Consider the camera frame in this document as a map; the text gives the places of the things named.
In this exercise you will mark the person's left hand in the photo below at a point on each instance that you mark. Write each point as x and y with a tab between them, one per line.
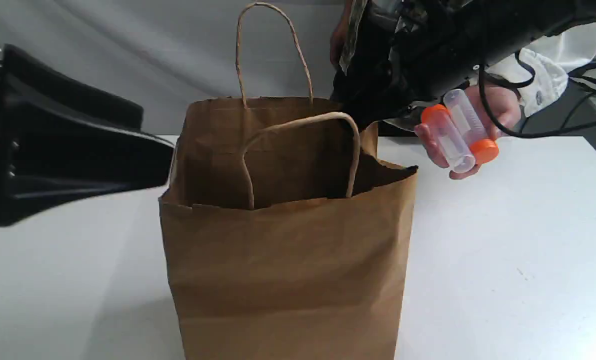
504	105

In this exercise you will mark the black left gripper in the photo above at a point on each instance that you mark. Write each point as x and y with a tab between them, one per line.
62	140

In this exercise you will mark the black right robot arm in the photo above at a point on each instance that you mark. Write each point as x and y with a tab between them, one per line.
400	55

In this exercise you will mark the clear tube orange cap bottom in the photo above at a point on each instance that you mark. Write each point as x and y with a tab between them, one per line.
470	127

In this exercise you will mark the white sleeve left forearm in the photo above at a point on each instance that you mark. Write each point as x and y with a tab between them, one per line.
552	58

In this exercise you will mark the clear tube orange cap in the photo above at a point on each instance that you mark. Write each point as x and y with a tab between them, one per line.
449	140
470	127

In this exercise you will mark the camouflage jacket torso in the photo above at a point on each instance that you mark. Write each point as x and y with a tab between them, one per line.
372	24

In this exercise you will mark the brown paper bag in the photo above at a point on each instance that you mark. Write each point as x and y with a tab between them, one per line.
285	236

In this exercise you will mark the clear tube orange cap top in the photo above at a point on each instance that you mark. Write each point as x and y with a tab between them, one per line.
449	140

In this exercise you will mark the person's right hand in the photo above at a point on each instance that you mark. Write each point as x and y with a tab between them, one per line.
338	39

